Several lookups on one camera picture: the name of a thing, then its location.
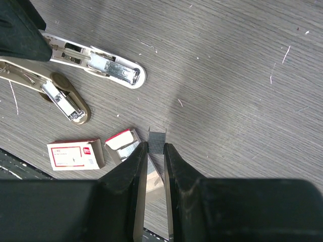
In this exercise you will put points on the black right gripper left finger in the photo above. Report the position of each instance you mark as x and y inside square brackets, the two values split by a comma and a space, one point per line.
[107, 209]

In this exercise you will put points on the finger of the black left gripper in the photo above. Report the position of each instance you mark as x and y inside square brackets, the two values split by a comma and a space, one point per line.
[21, 26]

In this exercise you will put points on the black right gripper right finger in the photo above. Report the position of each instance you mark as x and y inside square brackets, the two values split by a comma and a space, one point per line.
[238, 209]

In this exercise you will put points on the red white staple box sleeve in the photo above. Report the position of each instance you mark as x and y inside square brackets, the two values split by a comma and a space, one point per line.
[76, 155]

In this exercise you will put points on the staple box tray with staples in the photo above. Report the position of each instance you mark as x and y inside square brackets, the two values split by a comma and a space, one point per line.
[127, 146]

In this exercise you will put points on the grey staple strip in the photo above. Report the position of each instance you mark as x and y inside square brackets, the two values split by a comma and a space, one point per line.
[156, 142]

